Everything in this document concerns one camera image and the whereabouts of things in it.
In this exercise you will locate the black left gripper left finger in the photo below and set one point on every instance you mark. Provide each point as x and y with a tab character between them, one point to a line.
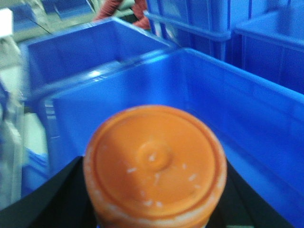
61	202

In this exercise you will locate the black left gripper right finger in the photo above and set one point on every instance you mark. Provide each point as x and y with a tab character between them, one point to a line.
241	207

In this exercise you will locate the orange cylindrical 4680 capacitor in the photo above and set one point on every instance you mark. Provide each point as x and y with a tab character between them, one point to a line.
154	166

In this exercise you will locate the blue bin under capacitor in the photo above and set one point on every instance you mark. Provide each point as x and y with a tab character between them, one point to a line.
259	123

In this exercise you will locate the blue bin behind left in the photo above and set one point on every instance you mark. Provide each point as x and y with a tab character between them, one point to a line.
50	59

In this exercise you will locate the blue crate upper right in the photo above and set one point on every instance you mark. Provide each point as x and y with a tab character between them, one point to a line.
273	46

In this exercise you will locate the blue crate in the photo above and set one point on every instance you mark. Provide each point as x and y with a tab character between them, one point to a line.
273	46
199	24

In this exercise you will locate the blue crate upper middle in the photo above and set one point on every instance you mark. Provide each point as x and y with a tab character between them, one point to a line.
199	24

